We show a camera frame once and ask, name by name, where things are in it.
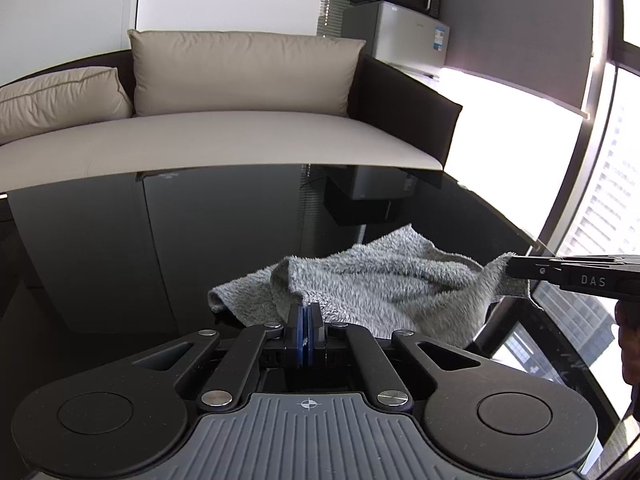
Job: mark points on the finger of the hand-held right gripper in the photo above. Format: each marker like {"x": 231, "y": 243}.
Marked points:
{"x": 530, "y": 267}

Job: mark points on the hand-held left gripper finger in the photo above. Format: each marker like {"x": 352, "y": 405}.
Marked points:
{"x": 311, "y": 332}
{"x": 298, "y": 332}

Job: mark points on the light grey fluffy towel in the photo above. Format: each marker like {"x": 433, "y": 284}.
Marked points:
{"x": 380, "y": 280}

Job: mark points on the person's right hand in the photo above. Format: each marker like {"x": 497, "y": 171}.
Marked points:
{"x": 630, "y": 340}

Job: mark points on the dark brown sofa beige seat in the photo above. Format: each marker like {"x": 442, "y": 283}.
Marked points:
{"x": 225, "y": 137}

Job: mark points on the large beige cushion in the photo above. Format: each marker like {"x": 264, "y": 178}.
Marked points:
{"x": 240, "y": 72}

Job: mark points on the silver mini fridge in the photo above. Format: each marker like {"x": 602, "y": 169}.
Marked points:
{"x": 395, "y": 35}

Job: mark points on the small beige cushion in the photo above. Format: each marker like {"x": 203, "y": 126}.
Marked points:
{"x": 60, "y": 100}

